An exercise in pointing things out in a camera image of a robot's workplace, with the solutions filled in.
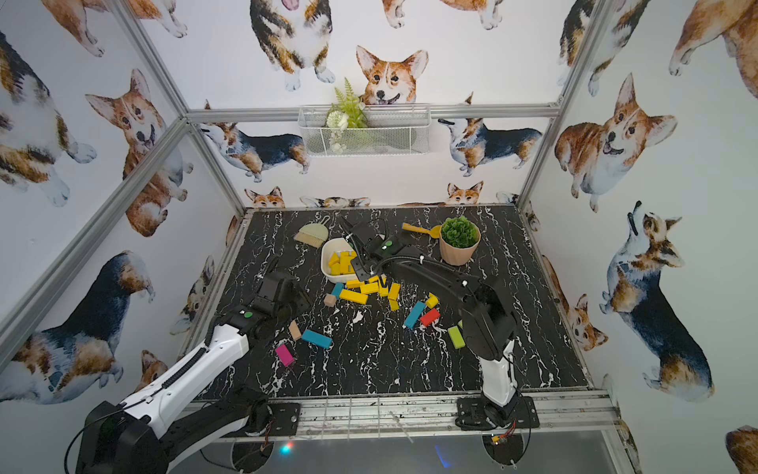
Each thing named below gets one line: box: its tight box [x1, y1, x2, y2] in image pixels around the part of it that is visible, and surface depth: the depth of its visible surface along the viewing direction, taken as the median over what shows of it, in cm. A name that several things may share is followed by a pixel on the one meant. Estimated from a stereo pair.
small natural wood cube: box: [323, 293, 337, 308], surface depth 95 cm
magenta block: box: [275, 343, 296, 367], surface depth 85 cm
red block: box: [419, 308, 442, 327], surface depth 92 cm
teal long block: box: [302, 329, 333, 350], surface depth 89 cm
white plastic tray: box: [320, 237, 359, 284], surface depth 105 cm
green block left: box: [447, 325, 466, 350], surface depth 88 cm
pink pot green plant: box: [439, 215, 481, 267], surface depth 100 cm
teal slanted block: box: [403, 301, 427, 329], surface depth 94 cm
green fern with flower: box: [326, 78, 369, 154], surface depth 84 cm
